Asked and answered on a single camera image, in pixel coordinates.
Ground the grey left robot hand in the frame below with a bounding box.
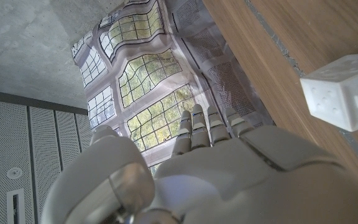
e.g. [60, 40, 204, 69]
[40, 104, 358, 224]

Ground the white cube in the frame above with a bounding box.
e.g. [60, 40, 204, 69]
[300, 52, 358, 133]

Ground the printed window backdrop cloth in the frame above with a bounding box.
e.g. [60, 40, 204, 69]
[71, 0, 275, 175]

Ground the grey tape outline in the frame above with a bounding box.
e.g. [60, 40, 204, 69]
[244, 0, 358, 180]

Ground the rectangular ceiling vent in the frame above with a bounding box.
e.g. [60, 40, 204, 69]
[6, 188, 26, 224]

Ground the round white ceiling fixture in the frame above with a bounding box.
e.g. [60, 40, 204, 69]
[6, 167, 24, 180]

